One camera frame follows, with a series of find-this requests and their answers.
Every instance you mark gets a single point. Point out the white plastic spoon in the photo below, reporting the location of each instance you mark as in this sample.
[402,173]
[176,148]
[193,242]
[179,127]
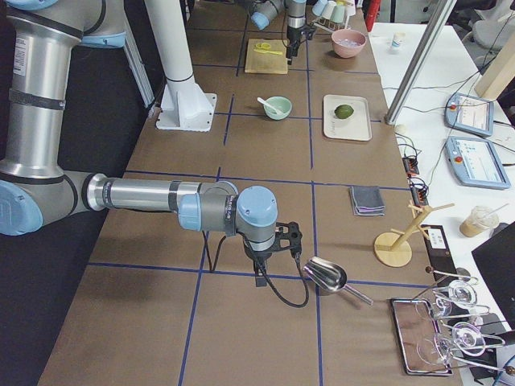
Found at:
[269,105]

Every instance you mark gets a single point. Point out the red object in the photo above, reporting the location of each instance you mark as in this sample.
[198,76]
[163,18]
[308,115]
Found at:
[372,8]

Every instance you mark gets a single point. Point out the black box with label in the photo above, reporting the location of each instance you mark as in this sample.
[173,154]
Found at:
[438,249]

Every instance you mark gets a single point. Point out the white cup on rack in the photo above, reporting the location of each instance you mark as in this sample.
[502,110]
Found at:
[329,10]

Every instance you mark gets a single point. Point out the light green bowl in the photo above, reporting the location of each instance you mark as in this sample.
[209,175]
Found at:
[279,102]

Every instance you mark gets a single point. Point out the glass rack with glasses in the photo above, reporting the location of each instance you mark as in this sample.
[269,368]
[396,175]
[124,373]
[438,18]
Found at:
[462,343]

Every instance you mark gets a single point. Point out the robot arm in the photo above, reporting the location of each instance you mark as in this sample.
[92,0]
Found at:
[262,13]
[104,131]

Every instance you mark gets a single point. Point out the aluminium frame post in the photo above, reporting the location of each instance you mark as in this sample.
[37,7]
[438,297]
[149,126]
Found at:
[435,25]

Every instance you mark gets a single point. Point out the cup rack with wooden rod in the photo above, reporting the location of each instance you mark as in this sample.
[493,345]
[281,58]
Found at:
[328,25]

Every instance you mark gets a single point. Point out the grey folded cloth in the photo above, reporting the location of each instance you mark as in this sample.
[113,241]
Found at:
[367,201]

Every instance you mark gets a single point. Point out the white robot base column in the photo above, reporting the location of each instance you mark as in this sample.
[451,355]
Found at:
[184,105]

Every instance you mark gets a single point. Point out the teach pendant near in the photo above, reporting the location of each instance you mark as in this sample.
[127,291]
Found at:
[475,163]

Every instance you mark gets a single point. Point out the yellow plastic knife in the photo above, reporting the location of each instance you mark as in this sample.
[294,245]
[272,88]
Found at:
[265,51]

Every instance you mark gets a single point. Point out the white rabbit tray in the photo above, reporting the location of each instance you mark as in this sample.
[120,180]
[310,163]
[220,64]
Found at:
[356,128]

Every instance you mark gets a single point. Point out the teach pendant far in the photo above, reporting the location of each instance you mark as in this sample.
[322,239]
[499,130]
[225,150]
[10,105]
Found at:
[470,114]

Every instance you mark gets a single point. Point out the teach pendant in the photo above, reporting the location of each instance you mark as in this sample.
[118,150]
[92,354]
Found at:
[470,114]
[475,163]

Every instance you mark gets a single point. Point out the wooden mug tree stand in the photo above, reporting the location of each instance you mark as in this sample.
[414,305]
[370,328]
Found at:
[392,248]

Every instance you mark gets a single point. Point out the clear ice cubes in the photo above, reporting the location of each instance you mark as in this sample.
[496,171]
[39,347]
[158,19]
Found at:
[348,43]

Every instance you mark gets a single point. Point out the mirror tray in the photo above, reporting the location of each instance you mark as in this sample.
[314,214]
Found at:
[413,324]

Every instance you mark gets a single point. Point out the bamboo cutting board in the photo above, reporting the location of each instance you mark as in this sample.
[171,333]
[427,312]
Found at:
[259,63]

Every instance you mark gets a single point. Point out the green lime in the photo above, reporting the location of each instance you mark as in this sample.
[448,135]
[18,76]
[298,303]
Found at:
[343,112]

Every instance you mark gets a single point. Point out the iced coffee cup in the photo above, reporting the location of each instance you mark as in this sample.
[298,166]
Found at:
[480,219]

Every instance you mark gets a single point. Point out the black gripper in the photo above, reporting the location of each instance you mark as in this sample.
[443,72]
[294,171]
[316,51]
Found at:
[293,35]
[257,256]

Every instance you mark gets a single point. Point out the pink bowl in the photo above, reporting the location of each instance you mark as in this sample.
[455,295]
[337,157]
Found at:
[348,52]

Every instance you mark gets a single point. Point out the metal scoop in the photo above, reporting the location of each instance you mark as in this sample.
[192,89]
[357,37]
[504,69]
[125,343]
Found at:
[332,278]

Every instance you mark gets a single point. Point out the paper cup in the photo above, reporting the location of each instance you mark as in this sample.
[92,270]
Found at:
[397,41]

